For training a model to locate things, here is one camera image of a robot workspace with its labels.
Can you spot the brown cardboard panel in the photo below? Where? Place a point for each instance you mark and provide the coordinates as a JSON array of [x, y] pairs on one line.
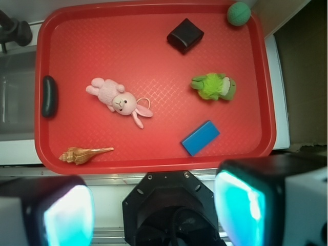
[[302, 49]]

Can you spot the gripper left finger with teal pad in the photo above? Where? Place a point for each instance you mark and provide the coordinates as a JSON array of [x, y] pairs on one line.
[[56, 210]]

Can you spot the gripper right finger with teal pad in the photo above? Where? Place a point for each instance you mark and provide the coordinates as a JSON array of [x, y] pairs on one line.
[[280, 199]]

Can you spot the green plush animal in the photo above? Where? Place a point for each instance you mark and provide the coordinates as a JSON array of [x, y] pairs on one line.
[[214, 86]]

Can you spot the pink plush bunny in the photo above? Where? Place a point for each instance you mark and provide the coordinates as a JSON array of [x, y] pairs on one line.
[[117, 99]]

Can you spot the black rounded box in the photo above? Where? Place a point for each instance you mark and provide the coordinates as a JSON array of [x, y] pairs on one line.
[[185, 36]]

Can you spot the grey toy faucet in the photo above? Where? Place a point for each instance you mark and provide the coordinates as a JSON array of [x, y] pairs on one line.
[[13, 30]]

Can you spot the green textured ball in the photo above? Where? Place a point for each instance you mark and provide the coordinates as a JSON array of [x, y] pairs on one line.
[[238, 14]]

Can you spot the blue rectangular block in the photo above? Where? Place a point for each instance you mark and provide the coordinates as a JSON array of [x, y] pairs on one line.
[[200, 138]]

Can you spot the tan spiral seashell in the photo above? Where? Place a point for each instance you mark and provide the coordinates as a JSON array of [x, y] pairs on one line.
[[81, 156]]

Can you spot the dark oblong capsule case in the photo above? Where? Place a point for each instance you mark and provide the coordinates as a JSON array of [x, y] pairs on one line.
[[50, 97]]

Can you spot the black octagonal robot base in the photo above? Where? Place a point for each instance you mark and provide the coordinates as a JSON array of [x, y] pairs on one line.
[[170, 208]]

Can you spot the red plastic tray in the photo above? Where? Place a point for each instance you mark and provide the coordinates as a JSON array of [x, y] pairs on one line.
[[127, 43]]

